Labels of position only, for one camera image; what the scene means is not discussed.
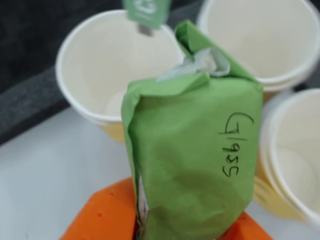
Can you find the dark grey foam border strip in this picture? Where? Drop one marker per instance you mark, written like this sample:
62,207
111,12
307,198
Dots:
25,107

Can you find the paper cup with blue tag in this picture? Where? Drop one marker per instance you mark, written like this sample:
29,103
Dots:
262,37

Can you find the paper cup with green tag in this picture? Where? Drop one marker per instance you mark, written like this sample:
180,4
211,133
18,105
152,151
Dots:
100,75

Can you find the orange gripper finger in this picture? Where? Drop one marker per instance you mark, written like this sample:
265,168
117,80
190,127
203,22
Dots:
247,230
105,217

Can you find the paper cup with orange tag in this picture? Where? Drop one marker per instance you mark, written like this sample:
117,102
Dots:
300,150

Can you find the green paper-wrapped rubbish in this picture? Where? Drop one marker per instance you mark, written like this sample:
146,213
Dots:
187,150

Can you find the green recycle bin tag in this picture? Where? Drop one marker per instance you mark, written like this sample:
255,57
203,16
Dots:
145,12

